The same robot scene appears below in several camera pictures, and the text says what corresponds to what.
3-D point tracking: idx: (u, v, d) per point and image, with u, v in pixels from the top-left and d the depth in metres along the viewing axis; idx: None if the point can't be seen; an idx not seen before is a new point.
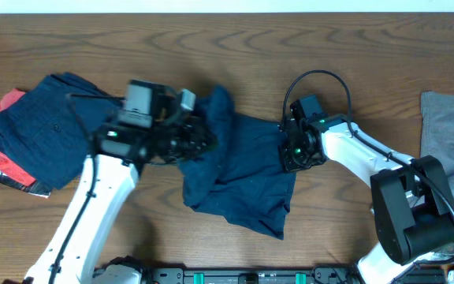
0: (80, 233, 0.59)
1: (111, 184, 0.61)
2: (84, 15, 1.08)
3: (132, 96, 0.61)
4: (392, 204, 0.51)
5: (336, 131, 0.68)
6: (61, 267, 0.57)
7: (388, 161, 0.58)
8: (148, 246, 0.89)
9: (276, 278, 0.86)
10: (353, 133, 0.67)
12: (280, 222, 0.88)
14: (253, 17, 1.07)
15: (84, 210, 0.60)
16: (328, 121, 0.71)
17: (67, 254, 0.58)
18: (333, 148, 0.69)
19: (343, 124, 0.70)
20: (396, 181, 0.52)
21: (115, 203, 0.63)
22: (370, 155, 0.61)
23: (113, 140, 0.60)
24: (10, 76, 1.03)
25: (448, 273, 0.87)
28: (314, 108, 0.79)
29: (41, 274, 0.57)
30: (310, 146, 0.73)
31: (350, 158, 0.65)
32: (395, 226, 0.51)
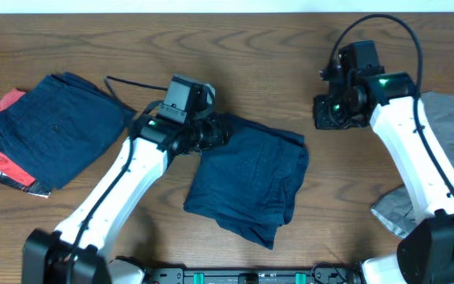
0: (112, 199, 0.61)
1: (146, 163, 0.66)
2: (84, 15, 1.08)
3: (173, 91, 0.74)
4: (437, 251, 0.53)
5: (400, 110, 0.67)
6: (90, 226, 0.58)
7: (449, 197, 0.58)
8: (149, 245, 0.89)
9: (276, 278, 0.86)
10: (418, 129, 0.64)
12: (271, 231, 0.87)
14: (253, 17, 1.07)
15: (119, 180, 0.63)
16: (389, 84, 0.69)
17: (95, 217, 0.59)
18: (385, 121, 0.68)
19: (407, 98, 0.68)
20: (451, 235, 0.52)
21: (146, 181, 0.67)
22: (432, 181, 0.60)
23: (150, 129, 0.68)
24: (11, 76, 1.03)
25: None
28: (369, 58, 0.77)
29: (68, 230, 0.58)
30: (358, 106, 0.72)
31: (404, 158, 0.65)
32: (428, 269, 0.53)
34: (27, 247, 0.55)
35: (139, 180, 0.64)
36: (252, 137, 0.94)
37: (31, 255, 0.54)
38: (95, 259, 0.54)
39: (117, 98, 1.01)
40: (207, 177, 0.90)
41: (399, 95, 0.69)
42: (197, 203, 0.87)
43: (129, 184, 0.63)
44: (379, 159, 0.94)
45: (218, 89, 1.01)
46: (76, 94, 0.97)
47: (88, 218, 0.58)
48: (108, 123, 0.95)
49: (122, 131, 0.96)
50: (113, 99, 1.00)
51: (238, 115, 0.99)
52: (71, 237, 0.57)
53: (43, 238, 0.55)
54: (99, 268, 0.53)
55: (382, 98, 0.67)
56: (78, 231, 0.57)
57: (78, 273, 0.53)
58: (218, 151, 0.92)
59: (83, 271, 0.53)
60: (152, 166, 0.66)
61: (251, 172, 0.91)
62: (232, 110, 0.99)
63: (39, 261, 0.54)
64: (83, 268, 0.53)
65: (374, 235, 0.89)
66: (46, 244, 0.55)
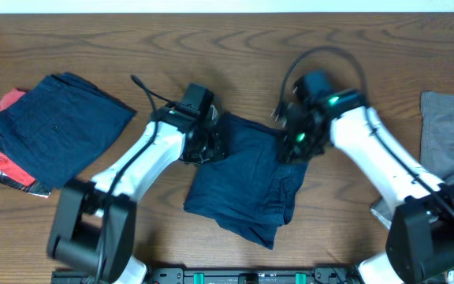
0: (140, 162, 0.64)
1: (169, 140, 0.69)
2: (84, 15, 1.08)
3: (189, 93, 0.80)
4: (414, 237, 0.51)
5: (352, 120, 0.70)
6: (122, 178, 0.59)
7: (414, 183, 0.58)
8: (149, 244, 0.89)
9: (276, 278, 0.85)
10: (373, 132, 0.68)
12: (271, 232, 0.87)
14: (253, 17, 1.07)
15: (145, 149, 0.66)
16: (342, 97, 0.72)
17: (127, 172, 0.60)
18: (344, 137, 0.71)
19: (360, 109, 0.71)
20: (422, 218, 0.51)
21: (164, 161, 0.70)
22: (395, 172, 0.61)
23: (169, 117, 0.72)
24: (11, 77, 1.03)
25: (448, 273, 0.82)
28: (321, 86, 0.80)
29: (102, 179, 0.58)
30: (317, 128, 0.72)
31: (369, 162, 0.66)
32: (414, 258, 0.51)
34: (65, 191, 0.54)
35: (162, 152, 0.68)
36: (253, 138, 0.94)
37: (68, 200, 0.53)
38: (128, 204, 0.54)
39: (117, 98, 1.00)
40: (206, 179, 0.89)
41: (350, 108, 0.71)
42: (198, 203, 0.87)
43: (154, 155, 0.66)
44: None
45: (218, 89, 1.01)
46: (76, 94, 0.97)
47: (122, 172, 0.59)
48: (107, 123, 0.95)
49: (122, 131, 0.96)
50: (113, 99, 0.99)
51: (238, 115, 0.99)
52: (106, 186, 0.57)
53: (81, 184, 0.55)
54: (132, 215, 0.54)
55: (334, 114, 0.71)
56: (111, 181, 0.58)
57: (112, 218, 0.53)
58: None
59: (117, 216, 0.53)
60: (174, 142, 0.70)
61: (251, 172, 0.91)
62: (232, 110, 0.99)
63: (75, 207, 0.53)
64: (117, 213, 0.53)
65: (374, 235, 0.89)
66: (83, 190, 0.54)
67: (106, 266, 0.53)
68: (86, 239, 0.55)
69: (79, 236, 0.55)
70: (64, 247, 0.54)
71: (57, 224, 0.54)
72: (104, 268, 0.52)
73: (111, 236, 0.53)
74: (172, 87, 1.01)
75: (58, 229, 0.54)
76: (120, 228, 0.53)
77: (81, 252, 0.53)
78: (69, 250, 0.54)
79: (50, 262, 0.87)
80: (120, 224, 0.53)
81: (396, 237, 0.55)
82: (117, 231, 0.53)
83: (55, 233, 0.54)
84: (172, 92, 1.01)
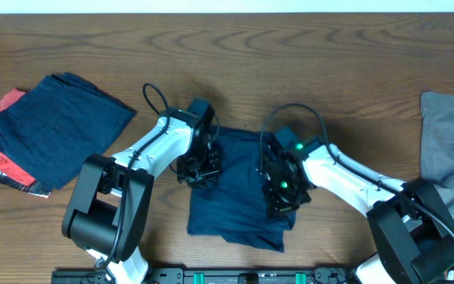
0: (155, 147, 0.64)
1: (184, 128, 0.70)
2: (85, 16, 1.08)
3: (194, 104, 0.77)
4: (393, 237, 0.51)
5: (316, 158, 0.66)
6: (140, 158, 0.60)
7: (379, 190, 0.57)
8: (155, 254, 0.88)
9: (276, 278, 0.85)
10: (335, 159, 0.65)
12: (277, 235, 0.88)
14: (253, 18, 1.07)
15: (158, 137, 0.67)
16: (307, 146, 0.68)
17: (143, 154, 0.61)
18: (317, 176, 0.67)
19: (323, 147, 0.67)
20: (392, 216, 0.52)
21: (174, 151, 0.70)
22: (360, 184, 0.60)
23: (180, 115, 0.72)
24: (11, 76, 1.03)
25: (448, 273, 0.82)
28: (288, 136, 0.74)
29: (120, 158, 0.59)
30: (294, 174, 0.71)
31: (339, 187, 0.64)
32: (402, 260, 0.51)
34: (87, 164, 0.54)
35: (174, 141, 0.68)
36: (245, 148, 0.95)
37: (88, 173, 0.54)
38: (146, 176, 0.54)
39: (117, 98, 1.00)
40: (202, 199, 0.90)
41: (314, 147, 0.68)
42: (200, 224, 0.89)
43: (167, 142, 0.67)
44: (379, 159, 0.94)
45: (218, 89, 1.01)
46: (76, 94, 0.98)
47: (139, 151, 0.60)
48: (107, 123, 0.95)
49: (121, 131, 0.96)
50: (113, 99, 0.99)
51: (239, 116, 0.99)
52: (126, 161, 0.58)
53: (102, 158, 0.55)
54: (148, 190, 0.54)
55: (302, 156, 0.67)
56: (130, 158, 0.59)
57: (131, 191, 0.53)
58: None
59: (135, 189, 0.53)
60: (185, 133, 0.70)
61: (247, 184, 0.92)
62: (232, 110, 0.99)
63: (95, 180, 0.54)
64: (136, 186, 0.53)
65: None
66: (107, 163, 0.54)
67: (121, 241, 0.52)
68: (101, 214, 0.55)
69: (94, 212, 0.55)
70: (80, 222, 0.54)
71: (76, 196, 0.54)
72: (119, 243, 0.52)
73: (129, 209, 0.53)
74: (172, 87, 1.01)
75: (76, 201, 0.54)
76: (138, 201, 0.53)
77: (97, 228, 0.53)
78: (84, 225, 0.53)
79: (50, 261, 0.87)
80: (138, 197, 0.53)
81: (381, 244, 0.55)
82: (135, 204, 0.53)
83: (72, 207, 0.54)
84: (172, 92, 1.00)
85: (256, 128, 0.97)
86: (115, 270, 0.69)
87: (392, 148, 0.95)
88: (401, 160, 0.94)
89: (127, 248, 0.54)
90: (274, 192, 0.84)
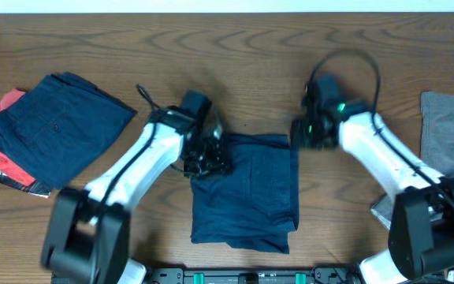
0: (138, 165, 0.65)
1: (167, 142, 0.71)
2: (84, 15, 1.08)
3: (189, 99, 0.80)
4: (414, 226, 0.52)
5: (359, 121, 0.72)
6: (118, 184, 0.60)
7: (415, 176, 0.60)
8: (158, 259, 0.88)
9: (276, 278, 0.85)
10: (377, 132, 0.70)
12: (283, 237, 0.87)
14: (253, 17, 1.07)
15: (142, 152, 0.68)
16: (348, 107, 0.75)
17: (124, 175, 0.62)
18: (351, 140, 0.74)
19: (366, 114, 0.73)
20: (421, 205, 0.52)
21: (161, 162, 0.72)
22: (397, 165, 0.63)
23: (168, 121, 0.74)
24: (11, 76, 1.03)
25: (448, 273, 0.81)
28: (333, 90, 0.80)
29: (97, 187, 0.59)
30: (327, 132, 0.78)
31: (372, 156, 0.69)
32: (414, 248, 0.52)
34: (59, 200, 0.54)
35: (161, 154, 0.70)
36: (243, 151, 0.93)
37: (60, 210, 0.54)
38: (120, 214, 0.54)
39: (117, 98, 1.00)
40: (202, 204, 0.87)
41: (356, 112, 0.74)
42: (205, 232, 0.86)
43: (151, 158, 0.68)
44: None
45: (218, 89, 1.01)
46: (76, 94, 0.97)
47: (117, 178, 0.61)
48: (107, 123, 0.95)
49: (121, 130, 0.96)
50: (113, 99, 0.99)
51: (239, 115, 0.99)
52: (100, 193, 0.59)
53: (75, 192, 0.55)
54: (124, 225, 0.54)
55: (342, 118, 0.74)
56: (106, 189, 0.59)
57: (105, 229, 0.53)
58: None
59: (110, 226, 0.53)
60: (171, 144, 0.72)
61: (248, 187, 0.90)
62: (231, 110, 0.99)
63: (68, 215, 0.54)
64: (112, 222, 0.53)
65: (374, 235, 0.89)
66: (76, 199, 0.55)
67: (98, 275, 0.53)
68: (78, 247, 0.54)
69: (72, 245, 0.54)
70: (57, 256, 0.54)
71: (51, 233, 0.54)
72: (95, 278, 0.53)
73: (104, 245, 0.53)
74: (172, 87, 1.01)
75: (53, 237, 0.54)
76: (113, 237, 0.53)
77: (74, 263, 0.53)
78: (63, 259, 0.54)
79: None
80: (113, 234, 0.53)
81: (396, 229, 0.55)
82: (109, 244, 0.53)
83: (48, 244, 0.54)
84: (172, 92, 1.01)
85: (256, 128, 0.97)
86: None
87: None
88: None
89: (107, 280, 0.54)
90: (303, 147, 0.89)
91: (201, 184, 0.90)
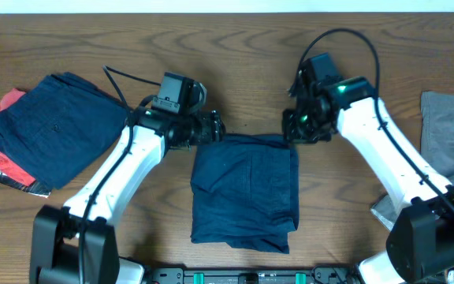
0: (117, 176, 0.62)
1: (146, 147, 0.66)
2: (84, 16, 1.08)
3: (168, 85, 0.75)
4: (420, 240, 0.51)
5: (362, 107, 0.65)
6: (98, 201, 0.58)
7: (422, 184, 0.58)
8: (158, 259, 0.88)
9: (275, 278, 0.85)
10: (381, 125, 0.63)
12: (283, 237, 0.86)
14: (253, 17, 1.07)
15: (121, 161, 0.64)
16: (350, 87, 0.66)
17: (102, 192, 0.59)
18: (349, 128, 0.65)
19: (369, 99, 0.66)
20: (427, 220, 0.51)
21: (144, 166, 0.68)
22: (403, 172, 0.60)
23: (145, 125, 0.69)
24: (11, 76, 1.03)
25: (448, 273, 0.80)
28: (327, 69, 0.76)
29: (76, 206, 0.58)
30: (324, 114, 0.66)
31: (374, 151, 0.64)
32: (416, 257, 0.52)
34: (39, 220, 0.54)
35: (139, 161, 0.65)
36: (244, 151, 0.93)
37: (42, 229, 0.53)
38: (103, 229, 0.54)
39: (117, 99, 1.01)
40: (203, 204, 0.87)
41: (359, 98, 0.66)
42: (205, 232, 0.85)
43: (130, 166, 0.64)
44: None
45: (218, 89, 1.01)
46: (76, 94, 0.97)
47: (95, 194, 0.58)
48: (108, 123, 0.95)
49: (122, 131, 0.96)
50: (113, 99, 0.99)
51: (239, 115, 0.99)
52: (80, 211, 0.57)
53: (55, 211, 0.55)
54: (108, 241, 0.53)
55: (343, 106, 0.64)
56: (86, 206, 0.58)
57: (90, 245, 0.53)
58: (207, 171, 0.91)
59: (94, 244, 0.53)
60: (152, 147, 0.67)
61: (248, 187, 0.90)
62: (231, 110, 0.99)
63: (50, 235, 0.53)
64: (94, 240, 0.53)
65: (374, 235, 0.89)
66: (56, 218, 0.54)
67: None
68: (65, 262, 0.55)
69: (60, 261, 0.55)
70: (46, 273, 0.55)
71: (36, 252, 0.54)
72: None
73: (91, 262, 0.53)
74: None
75: (39, 255, 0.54)
76: (98, 255, 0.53)
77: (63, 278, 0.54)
78: (52, 275, 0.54)
79: None
80: (97, 252, 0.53)
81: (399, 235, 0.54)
82: (95, 259, 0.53)
83: (35, 263, 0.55)
84: None
85: (256, 128, 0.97)
86: None
87: None
88: None
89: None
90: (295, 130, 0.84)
91: (202, 185, 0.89)
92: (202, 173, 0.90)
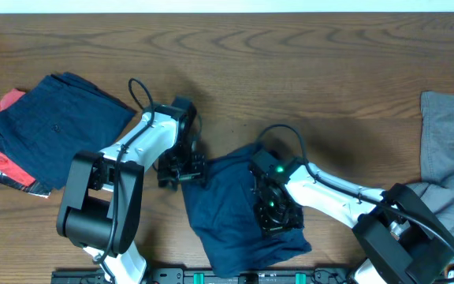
0: (143, 139, 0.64)
1: (167, 122, 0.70)
2: (85, 16, 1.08)
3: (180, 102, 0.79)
4: (381, 248, 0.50)
5: (295, 181, 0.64)
6: (128, 151, 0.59)
7: (360, 203, 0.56)
8: (158, 259, 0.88)
9: (276, 278, 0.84)
10: (315, 177, 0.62)
12: (296, 239, 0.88)
14: (253, 18, 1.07)
15: (144, 132, 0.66)
16: (286, 169, 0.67)
17: (131, 147, 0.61)
18: (301, 196, 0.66)
19: (302, 166, 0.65)
20: (375, 226, 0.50)
21: (163, 144, 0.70)
22: (342, 200, 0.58)
23: (164, 110, 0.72)
24: (10, 76, 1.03)
25: (448, 273, 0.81)
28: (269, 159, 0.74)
29: (109, 152, 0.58)
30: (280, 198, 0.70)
31: (325, 206, 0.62)
32: (394, 269, 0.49)
34: (76, 160, 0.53)
35: (161, 134, 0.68)
36: (232, 174, 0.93)
37: (76, 172, 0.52)
38: (136, 168, 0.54)
39: (117, 98, 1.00)
40: (215, 244, 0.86)
41: (292, 168, 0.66)
42: (228, 268, 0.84)
43: (152, 136, 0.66)
44: (379, 160, 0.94)
45: (218, 89, 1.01)
46: (76, 94, 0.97)
47: (127, 145, 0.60)
48: (107, 123, 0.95)
49: (121, 131, 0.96)
50: (113, 99, 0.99)
51: (238, 115, 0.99)
52: (114, 155, 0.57)
53: (89, 154, 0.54)
54: (140, 180, 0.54)
55: (283, 180, 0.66)
56: (118, 152, 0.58)
57: (123, 183, 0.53)
58: (201, 209, 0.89)
59: (128, 181, 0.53)
60: (170, 125, 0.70)
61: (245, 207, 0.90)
62: (232, 110, 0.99)
63: (85, 176, 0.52)
64: (127, 177, 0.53)
65: None
66: (93, 158, 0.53)
67: (119, 233, 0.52)
68: (96, 211, 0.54)
69: (89, 208, 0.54)
70: (76, 220, 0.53)
71: (68, 195, 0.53)
72: (115, 235, 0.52)
73: (124, 200, 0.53)
74: (172, 87, 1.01)
75: (69, 199, 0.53)
76: (132, 192, 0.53)
77: (93, 224, 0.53)
78: (79, 222, 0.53)
79: (50, 262, 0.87)
80: (131, 188, 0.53)
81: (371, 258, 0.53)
82: (128, 196, 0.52)
83: (66, 204, 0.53)
84: (172, 92, 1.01)
85: (257, 128, 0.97)
86: (115, 270, 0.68)
87: (392, 147, 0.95)
88: (400, 160, 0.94)
89: (124, 240, 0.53)
90: (263, 213, 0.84)
91: (202, 224, 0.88)
92: (199, 213, 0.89)
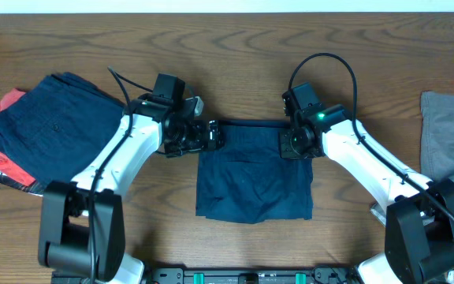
0: (120, 155, 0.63)
1: (145, 130, 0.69)
2: (84, 16, 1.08)
3: (161, 83, 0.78)
4: (409, 237, 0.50)
5: (339, 134, 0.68)
6: (104, 175, 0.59)
7: (403, 184, 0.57)
8: (158, 259, 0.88)
9: (276, 278, 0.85)
10: (359, 140, 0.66)
12: (307, 209, 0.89)
14: (253, 18, 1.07)
15: (122, 144, 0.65)
16: (327, 114, 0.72)
17: (107, 169, 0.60)
18: (334, 150, 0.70)
19: (347, 121, 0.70)
20: (413, 214, 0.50)
21: (145, 151, 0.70)
22: (385, 174, 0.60)
23: (144, 109, 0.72)
24: (11, 76, 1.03)
25: (447, 273, 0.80)
28: (308, 97, 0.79)
29: (83, 181, 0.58)
30: (310, 141, 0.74)
31: (358, 167, 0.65)
32: (411, 257, 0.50)
34: (49, 193, 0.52)
35: (141, 142, 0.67)
36: (221, 163, 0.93)
37: (51, 205, 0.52)
38: (113, 198, 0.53)
39: (117, 98, 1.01)
40: (255, 234, 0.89)
41: (338, 121, 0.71)
42: (283, 245, 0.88)
43: (132, 147, 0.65)
44: None
45: (218, 89, 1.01)
46: (76, 94, 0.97)
47: (102, 169, 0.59)
48: (107, 123, 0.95)
49: None
50: (113, 99, 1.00)
51: (239, 116, 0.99)
52: (88, 184, 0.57)
53: (62, 185, 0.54)
54: (117, 208, 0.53)
55: (324, 128, 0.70)
56: (93, 180, 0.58)
57: (98, 214, 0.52)
58: (231, 208, 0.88)
59: (103, 210, 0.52)
60: (151, 131, 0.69)
61: (267, 191, 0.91)
62: (232, 110, 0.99)
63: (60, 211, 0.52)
64: (104, 207, 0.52)
65: (375, 235, 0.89)
66: (65, 192, 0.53)
67: (102, 263, 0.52)
68: (75, 241, 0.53)
69: (68, 239, 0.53)
70: (56, 251, 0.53)
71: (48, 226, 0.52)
72: (100, 267, 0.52)
73: (102, 232, 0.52)
74: None
75: (47, 234, 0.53)
76: (108, 222, 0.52)
77: (76, 255, 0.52)
78: (62, 252, 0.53)
79: None
80: (109, 218, 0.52)
81: (390, 239, 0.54)
82: (106, 226, 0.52)
83: (44, 240, 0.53)
84: None
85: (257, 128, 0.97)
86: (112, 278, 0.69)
87: (393, 147, 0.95)
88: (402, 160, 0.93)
89: (109, 268, 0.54)
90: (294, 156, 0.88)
91: (254, 214, 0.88)
92: (230, 213, 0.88)
